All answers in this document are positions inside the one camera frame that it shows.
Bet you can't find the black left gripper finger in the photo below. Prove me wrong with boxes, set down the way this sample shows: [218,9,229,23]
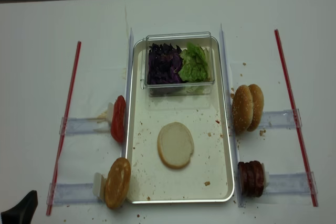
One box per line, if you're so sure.
[1,190,38,224]

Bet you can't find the bun slice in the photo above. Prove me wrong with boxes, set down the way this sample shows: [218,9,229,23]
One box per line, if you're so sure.
[157,122,194,169]
[104,157,131,209]

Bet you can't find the red tomato slice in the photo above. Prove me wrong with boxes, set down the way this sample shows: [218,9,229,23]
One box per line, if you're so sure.
[111,95,126,143]

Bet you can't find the green lettuce leaves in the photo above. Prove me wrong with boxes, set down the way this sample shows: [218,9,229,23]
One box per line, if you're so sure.
[178,42,210,82]

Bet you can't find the brown meat patties stack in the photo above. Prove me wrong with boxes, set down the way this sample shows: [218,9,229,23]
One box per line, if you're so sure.
[238,161,266,198]

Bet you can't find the left front clear pusher track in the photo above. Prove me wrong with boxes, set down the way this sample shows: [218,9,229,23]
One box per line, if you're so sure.
[47,173,106,206]

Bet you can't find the clear pusher track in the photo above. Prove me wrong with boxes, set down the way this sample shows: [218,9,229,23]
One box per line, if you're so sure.
[65,103,114,135]
[258,109,302,129]
[261,163,318,195]
[47,173,106,206]

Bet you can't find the left rear clear pusher track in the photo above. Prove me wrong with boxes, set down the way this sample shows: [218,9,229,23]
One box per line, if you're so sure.
[65,103,114,135]

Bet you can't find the white metal tray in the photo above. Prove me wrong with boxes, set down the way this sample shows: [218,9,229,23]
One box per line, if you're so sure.
[127,38,235,204]

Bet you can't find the purple cabbage leaves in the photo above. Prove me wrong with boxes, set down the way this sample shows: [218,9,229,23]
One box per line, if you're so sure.
[147,43,183,85]

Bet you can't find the clear plastic salad container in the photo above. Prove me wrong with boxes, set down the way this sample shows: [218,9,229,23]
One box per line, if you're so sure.
[141,31,215,97]

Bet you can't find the sesame top bun front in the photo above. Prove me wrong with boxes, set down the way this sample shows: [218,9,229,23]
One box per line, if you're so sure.
[232,85,254,135]

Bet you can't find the sesame bun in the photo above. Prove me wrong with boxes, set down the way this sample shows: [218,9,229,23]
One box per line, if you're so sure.
[247,84,264,132]
[232,85,254,135]

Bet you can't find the sesame top bun rear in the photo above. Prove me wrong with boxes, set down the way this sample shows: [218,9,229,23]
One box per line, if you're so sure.
[247,84,264,132]

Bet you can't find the right front clear pusher track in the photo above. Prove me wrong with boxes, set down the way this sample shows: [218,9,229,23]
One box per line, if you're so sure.
[261,163,318,195]

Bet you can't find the right rear clear pusher track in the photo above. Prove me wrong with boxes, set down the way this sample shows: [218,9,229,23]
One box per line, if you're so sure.
[258,109,302,129]

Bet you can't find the left red rail strip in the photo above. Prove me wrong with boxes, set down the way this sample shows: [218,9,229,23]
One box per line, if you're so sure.
[46,41,81,216]

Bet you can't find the red rail strip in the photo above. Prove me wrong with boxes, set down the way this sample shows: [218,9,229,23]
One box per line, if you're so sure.
[274,29,319,207]
[46,41,81,216]

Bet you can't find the left clear divider wall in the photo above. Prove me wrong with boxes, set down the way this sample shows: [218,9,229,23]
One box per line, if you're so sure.
[122,28,134,158]

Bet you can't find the clear divider wall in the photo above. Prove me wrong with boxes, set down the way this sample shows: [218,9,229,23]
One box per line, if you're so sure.
[219,24,246,208]
[122,28,134,158]

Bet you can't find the right clear divider wall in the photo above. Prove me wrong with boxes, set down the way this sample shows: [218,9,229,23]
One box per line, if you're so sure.
[219,24,246,208]

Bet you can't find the right red rail strip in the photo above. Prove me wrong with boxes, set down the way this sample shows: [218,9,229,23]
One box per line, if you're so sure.
[274,29,319,207]

